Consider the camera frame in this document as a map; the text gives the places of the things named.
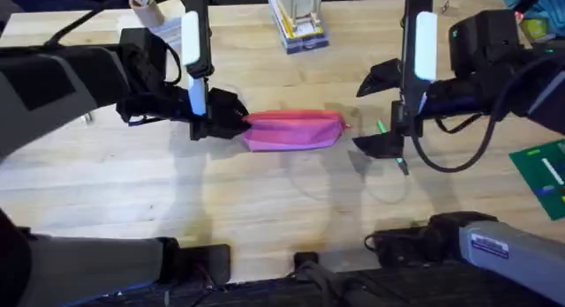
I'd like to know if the pink zip bag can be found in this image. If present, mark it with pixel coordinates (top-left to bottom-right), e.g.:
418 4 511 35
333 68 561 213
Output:
240 109 353 154

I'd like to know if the right wrist upright plate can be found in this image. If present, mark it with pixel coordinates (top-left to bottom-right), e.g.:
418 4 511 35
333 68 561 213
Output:
398 0 439 106

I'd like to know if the wrist upright plate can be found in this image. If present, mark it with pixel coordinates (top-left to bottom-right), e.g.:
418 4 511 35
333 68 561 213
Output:
398 0 439 106
179 0 216 123

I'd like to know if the left wrist upright plate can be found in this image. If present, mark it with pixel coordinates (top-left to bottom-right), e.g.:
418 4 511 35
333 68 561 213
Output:
179 0 216 123

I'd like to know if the cardboard tube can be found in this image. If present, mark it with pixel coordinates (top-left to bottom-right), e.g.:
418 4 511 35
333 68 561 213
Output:
128 0 168 29

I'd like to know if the filled box with clear stand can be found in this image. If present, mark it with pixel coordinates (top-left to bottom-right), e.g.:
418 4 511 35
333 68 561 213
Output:
267 0 331 56

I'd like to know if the green board with blocks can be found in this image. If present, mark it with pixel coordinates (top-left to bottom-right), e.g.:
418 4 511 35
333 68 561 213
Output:
508 139 565 222

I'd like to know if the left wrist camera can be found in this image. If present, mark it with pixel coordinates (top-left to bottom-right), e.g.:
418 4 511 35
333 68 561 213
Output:
118 26 170 77

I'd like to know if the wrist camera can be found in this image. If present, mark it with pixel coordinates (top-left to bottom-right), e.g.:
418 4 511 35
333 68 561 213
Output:
448 8 521 75
118 26 170 77

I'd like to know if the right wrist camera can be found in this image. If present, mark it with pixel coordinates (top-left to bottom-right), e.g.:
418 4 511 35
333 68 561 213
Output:
448 8 521 75

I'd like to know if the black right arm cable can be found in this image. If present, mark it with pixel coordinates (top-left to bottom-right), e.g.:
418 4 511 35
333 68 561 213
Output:
409 101 502 174

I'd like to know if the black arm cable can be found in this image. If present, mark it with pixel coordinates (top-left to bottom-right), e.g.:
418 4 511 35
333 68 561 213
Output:
409 101 502 174
42 0 154 49

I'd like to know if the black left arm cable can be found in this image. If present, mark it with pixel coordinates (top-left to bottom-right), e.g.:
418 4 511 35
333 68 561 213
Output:
42 0 154 49

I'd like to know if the black rail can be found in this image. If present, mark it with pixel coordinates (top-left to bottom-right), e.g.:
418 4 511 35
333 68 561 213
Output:
74 243 565 307

